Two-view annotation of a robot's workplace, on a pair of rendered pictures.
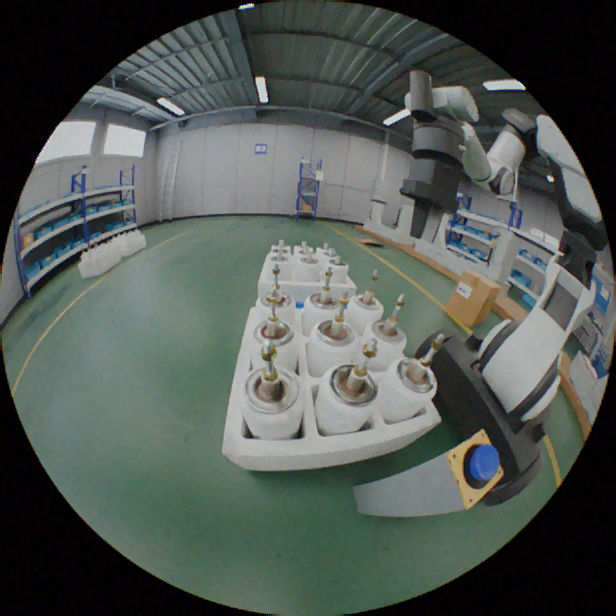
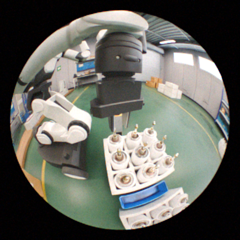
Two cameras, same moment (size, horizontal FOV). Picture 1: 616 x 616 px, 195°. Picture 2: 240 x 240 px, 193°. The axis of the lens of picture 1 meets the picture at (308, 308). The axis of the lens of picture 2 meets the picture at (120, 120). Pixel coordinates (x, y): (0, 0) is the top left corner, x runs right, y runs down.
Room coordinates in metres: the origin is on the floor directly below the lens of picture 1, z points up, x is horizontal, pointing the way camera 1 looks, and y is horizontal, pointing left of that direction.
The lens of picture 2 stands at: (0.43, -0.18, 0.59)
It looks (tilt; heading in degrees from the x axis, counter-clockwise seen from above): 37 degrees down; 178
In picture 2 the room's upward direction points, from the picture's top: straight up
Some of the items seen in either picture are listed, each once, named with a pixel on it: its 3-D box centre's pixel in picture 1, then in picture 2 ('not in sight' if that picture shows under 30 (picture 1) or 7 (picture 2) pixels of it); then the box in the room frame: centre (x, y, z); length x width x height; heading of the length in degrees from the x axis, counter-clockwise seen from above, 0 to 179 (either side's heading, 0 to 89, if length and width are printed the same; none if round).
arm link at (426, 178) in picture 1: (437, 170); (117, 80); (0.28, -0.18, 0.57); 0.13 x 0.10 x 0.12; 112
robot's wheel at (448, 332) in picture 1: (438, 351); (75, 174); (0.40, -0.49, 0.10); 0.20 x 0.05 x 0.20; 101
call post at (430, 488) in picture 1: (404, 491); (117, 129); (-0.01, -0.18, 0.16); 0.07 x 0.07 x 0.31; 10
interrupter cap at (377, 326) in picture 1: (387, 331); (119, 157); (0.29, -0.18, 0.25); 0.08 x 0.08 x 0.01
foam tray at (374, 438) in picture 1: (322, 380); (136, 162); (0.27, -0.06, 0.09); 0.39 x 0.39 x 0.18; 10
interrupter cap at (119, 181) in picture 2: (367, 302); (125, 179); (0.40, -0.15, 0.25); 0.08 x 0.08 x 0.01
